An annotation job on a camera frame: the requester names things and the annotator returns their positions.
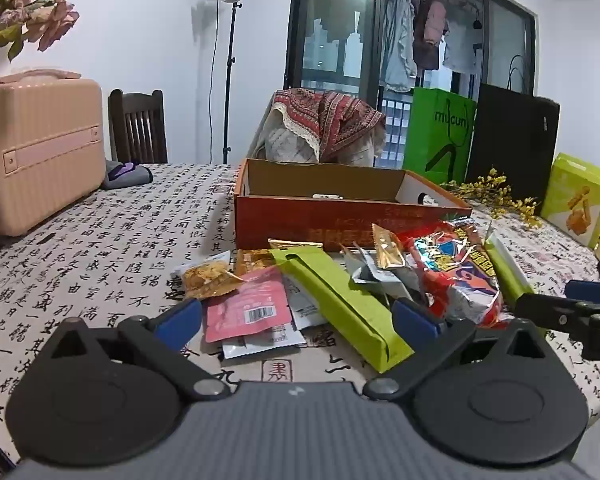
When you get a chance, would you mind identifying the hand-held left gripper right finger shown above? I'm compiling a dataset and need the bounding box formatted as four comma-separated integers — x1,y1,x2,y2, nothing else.
362,299,551,403

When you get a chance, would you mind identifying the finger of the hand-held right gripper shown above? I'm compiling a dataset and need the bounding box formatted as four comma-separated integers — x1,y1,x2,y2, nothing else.
565,280,600,305
515,292,600,361

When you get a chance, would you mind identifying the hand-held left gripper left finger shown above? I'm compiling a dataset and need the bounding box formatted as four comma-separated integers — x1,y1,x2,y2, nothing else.
47,299,231,403

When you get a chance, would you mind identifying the dark grey snack packet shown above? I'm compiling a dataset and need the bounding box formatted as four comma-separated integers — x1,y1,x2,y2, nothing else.
375,265,431,311

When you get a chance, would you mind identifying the long green snack box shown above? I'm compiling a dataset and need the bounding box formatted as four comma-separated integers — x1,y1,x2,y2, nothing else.
267,241,415,373
482,232,537,306

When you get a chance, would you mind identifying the yellow clear snack packet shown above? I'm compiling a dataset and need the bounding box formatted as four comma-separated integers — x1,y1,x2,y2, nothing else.
171,255,244,302

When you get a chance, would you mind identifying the silver snack packet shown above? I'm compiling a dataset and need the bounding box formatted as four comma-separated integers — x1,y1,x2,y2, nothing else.
341,242,406,286

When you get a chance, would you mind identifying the large red snack bag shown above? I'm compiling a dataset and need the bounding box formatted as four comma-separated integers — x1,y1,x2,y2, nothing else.
397,217,506,328

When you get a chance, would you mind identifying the pink snack packet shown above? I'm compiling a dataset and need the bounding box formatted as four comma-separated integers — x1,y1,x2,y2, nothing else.
202,266,293,343

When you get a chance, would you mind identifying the small gold snack packet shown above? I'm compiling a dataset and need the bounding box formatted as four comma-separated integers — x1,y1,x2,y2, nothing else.
371,223,407,268

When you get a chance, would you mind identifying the white barcode snack packet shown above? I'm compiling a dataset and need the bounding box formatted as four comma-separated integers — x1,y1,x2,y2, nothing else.
221,324,307,361

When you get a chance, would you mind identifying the clear bag of bread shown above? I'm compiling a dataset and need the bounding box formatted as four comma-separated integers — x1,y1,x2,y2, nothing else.
234,248,277,277

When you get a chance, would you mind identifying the white labelled snack packet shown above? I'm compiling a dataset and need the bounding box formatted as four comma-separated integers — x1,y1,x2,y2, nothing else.
282,274,327,332

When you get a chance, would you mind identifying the orange cardboard box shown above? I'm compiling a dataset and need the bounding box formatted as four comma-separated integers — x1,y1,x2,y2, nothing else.
232,158,473,253

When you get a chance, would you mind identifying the light green carton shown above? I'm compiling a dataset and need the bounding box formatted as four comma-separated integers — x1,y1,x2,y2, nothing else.
540,152,600,256

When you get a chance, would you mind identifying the calligraphy print tablecloth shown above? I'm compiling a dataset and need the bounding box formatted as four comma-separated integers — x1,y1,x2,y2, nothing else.
0,162,600,466

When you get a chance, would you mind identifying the yellow dried flower sprig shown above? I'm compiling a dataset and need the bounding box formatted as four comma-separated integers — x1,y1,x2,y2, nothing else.
440,167,543,231

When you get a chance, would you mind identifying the grey purple pouch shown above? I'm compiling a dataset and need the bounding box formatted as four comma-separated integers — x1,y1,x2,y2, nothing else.
100,159,153,191

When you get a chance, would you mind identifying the black paper bag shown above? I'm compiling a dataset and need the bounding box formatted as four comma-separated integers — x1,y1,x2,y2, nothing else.
465,55,561,201

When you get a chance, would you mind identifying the green paper bag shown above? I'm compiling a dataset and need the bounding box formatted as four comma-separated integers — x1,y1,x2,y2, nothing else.
401,86,478,184

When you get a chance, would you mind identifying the dark wooden chair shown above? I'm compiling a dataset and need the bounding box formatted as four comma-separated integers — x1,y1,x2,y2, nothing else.
107,89,168,165

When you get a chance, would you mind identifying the pink hard suitcase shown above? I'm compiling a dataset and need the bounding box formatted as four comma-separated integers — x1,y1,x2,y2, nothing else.
0,67,106,238

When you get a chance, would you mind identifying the red patterned cloth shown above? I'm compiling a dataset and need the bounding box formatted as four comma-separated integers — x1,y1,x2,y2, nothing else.
271,87,387,163

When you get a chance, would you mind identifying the white hanging garment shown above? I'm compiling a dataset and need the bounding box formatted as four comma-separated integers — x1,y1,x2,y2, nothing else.
442,20,481,76

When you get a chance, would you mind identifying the light grey hanging garment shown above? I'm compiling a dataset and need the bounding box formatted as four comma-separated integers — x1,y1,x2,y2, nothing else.
382,0,418,93

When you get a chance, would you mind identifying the maroon pink hanging garment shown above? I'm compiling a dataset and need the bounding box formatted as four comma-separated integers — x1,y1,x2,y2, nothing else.
412,0,451,71

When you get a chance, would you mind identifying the black framed glass door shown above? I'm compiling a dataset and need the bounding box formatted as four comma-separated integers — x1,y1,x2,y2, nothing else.
284,0,538,171

